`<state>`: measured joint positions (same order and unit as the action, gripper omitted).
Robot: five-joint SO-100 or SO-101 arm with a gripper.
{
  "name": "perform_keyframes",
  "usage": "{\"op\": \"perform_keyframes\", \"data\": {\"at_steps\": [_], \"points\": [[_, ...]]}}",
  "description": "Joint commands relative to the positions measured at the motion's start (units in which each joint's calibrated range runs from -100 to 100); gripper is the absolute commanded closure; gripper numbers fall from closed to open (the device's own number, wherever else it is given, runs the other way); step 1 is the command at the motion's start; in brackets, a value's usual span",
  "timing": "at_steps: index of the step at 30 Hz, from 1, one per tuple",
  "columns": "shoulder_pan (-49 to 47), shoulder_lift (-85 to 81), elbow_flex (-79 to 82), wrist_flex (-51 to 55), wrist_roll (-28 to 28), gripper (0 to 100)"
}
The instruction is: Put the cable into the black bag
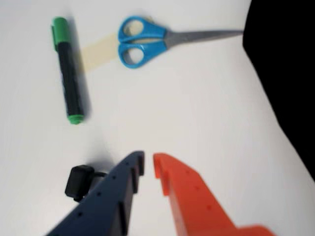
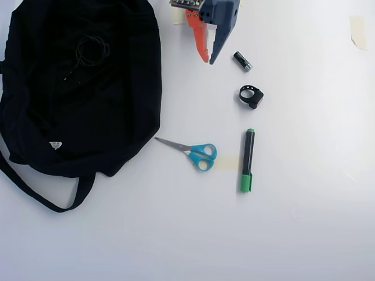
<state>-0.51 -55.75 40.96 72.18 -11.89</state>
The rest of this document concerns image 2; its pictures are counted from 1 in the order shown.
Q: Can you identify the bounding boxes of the black cylindrical battery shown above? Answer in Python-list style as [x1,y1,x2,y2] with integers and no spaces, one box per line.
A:
[233,50,253,73]

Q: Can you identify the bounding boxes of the green black marker pen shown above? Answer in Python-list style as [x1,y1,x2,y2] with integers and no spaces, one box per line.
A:
[239,128,256,193]

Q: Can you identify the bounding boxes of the beige masking tape rectangle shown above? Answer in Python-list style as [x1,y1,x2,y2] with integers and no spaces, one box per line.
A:
[213,156,243,172]

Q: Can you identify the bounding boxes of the beige masking tape torn strip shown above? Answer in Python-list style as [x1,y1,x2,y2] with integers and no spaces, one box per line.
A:
[349,15,367,51]

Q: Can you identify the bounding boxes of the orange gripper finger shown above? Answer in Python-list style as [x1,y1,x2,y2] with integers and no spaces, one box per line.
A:
[185,8,210,64]

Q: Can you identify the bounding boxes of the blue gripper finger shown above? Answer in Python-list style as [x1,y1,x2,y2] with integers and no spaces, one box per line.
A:
[208,22,240,66]

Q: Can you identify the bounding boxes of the blue handled scissors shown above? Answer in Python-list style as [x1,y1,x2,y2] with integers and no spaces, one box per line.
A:
[154,136,218,172]

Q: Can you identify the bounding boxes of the black fabric bag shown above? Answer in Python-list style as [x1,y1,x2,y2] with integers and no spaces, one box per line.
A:
[0,0,163,214]

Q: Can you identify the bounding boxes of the black strap bike light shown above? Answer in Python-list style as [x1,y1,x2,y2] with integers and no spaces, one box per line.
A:
[238,84,264,110]

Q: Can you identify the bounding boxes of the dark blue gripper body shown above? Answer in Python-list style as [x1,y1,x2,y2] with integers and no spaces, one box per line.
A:
[198,0,241,28]

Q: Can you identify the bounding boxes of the camera circuit board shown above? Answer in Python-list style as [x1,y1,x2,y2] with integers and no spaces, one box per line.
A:
[169,0,205,11]

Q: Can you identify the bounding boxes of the black braided cable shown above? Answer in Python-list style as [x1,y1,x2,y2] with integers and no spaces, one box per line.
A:
[62,34,112,82]

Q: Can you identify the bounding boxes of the beige masking tape piece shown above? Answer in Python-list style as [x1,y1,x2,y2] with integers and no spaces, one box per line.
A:
[171,6,189,25]

